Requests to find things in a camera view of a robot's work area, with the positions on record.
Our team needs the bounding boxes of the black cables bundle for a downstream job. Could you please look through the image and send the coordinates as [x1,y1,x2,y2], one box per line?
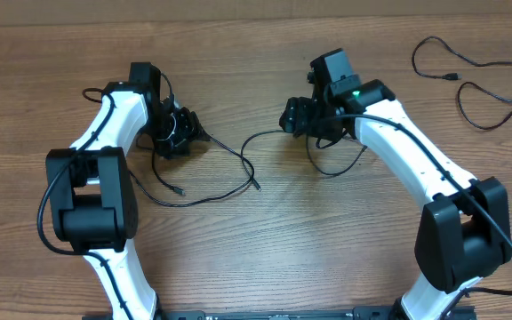
[129,132,257,209]

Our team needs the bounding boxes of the separated black usb cable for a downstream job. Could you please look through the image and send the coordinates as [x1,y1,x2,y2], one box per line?
[411,36,512,132]

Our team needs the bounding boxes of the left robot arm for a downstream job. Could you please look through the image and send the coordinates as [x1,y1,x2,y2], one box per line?
[41,62,210,319]

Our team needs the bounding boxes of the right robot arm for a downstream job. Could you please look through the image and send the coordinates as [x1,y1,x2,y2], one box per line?
[279,49,512,319]

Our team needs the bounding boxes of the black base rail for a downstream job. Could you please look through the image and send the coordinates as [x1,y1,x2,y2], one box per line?
[82,305,477,320]

